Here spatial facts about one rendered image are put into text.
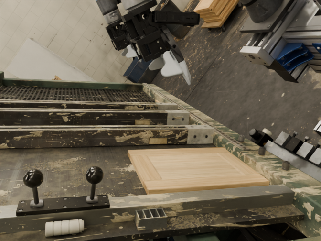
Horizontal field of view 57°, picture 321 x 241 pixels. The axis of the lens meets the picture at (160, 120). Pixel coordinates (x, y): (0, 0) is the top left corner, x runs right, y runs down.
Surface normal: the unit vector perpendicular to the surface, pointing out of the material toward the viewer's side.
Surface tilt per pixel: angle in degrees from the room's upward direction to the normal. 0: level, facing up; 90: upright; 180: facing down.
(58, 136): 90
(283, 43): 90
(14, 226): 90
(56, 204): 57
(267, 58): 90
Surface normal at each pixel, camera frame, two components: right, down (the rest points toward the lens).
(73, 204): 0.08, -0.96
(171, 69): 0.02, -0.23
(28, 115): 0.29, 0.27
